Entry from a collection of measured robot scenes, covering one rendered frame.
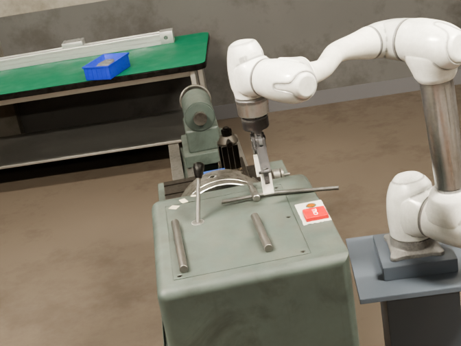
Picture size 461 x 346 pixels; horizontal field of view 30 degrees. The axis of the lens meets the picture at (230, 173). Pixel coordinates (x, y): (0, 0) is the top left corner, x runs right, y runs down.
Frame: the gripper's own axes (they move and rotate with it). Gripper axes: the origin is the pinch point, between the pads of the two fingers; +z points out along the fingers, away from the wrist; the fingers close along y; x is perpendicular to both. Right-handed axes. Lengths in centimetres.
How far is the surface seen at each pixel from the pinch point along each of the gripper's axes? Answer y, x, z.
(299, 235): -27.7, -4.3, 4.7
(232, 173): 27.8, 7.2, 7.3
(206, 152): 132, 12, 38
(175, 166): 137, 27, 44
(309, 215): -20.2, -8.5, 3.6
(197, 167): -2.5, 18.2, -9.2
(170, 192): 83, 30, 33
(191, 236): -16.4, 23.3, 4.8
